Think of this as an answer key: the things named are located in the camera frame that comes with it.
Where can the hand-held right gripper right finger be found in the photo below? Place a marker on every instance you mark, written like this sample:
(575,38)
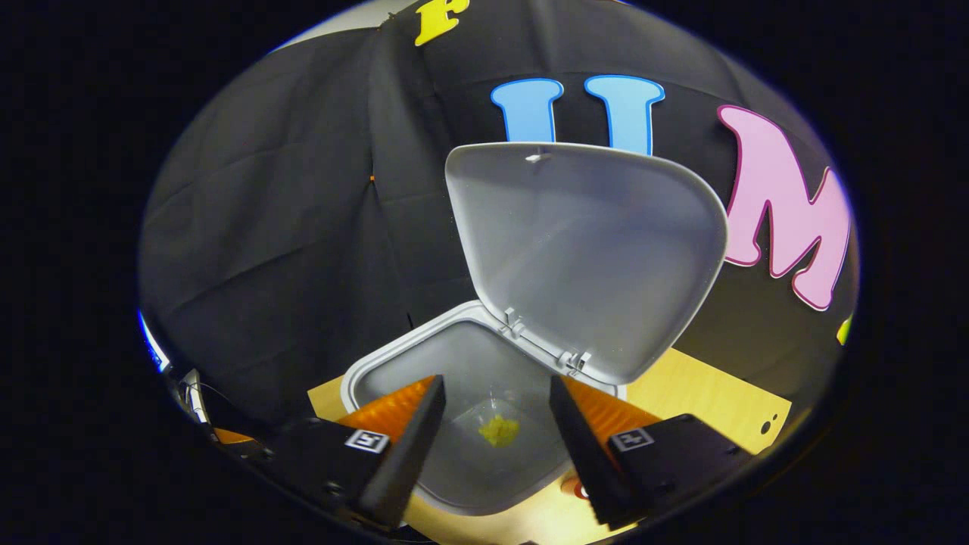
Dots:
(587,454)

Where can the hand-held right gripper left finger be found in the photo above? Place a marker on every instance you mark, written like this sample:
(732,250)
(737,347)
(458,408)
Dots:
(412,454)

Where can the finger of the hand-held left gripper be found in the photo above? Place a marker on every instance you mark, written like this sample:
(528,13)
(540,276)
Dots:
(233,437)

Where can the red pop can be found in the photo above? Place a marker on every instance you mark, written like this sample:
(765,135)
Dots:
(577,488)

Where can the yellow paper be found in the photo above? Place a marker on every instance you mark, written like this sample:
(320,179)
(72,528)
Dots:
(499,430)

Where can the white desktop garbage bin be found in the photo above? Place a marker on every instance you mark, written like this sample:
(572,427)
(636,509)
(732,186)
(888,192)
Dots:
(575,250)

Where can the wooden desktop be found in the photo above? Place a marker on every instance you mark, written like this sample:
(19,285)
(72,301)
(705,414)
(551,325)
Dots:
(704,393)

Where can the black backdrop cloth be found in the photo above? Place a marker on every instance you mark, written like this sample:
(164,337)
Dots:
(303,212)

